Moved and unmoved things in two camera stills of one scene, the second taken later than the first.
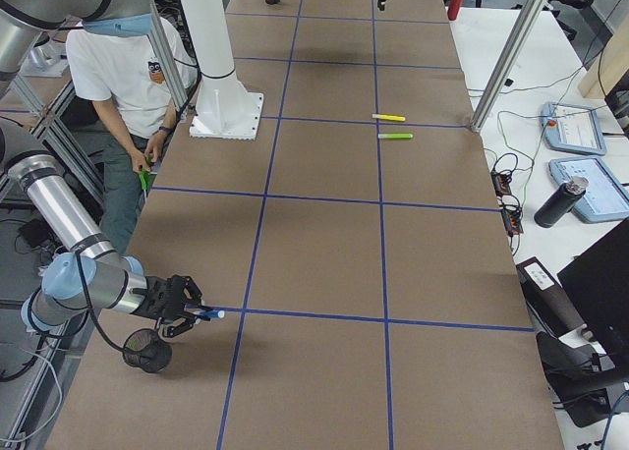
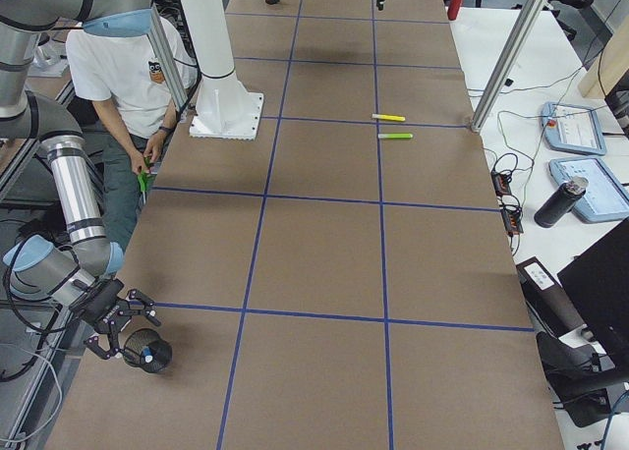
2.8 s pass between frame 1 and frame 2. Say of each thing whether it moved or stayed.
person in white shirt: stayed
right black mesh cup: stayed
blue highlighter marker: moved
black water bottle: stayed
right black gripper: moved
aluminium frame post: stayed
